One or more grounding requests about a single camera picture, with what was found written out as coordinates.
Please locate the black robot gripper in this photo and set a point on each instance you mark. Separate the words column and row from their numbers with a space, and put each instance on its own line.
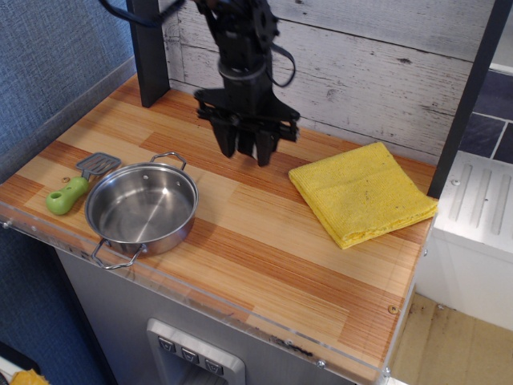
column 249, row 105

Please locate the plush sushi roll toy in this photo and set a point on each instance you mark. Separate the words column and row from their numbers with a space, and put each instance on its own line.
column 246, row 143

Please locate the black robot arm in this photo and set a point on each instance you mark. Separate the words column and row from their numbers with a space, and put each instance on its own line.
column 243, row 32

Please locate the folded yellow cloth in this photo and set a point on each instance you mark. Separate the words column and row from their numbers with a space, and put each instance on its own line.
column 361, row 194

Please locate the stainless steel pan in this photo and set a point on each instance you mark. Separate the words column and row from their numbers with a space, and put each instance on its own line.
column 145, row 208

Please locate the silver dispenser button panel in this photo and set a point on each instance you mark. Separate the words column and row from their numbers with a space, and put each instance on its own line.
column 182, row 358

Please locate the white ribbed side counter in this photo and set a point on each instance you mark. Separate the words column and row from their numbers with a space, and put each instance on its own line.
column 476, row 201

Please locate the yellow black object bottom left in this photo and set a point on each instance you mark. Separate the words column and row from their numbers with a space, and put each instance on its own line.
column 15, row 375

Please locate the dark grey left post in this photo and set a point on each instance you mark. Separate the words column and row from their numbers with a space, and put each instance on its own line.
column 150, row 58

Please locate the dark grey post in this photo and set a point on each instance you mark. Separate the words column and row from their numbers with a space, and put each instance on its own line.
column 485, row 53
column 150, row 58

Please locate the green handled grey spatula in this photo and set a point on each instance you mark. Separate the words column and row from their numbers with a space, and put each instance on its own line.
column 60, row 202

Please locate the dark grey right post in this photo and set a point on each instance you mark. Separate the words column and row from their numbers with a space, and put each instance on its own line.
column 485, row 53

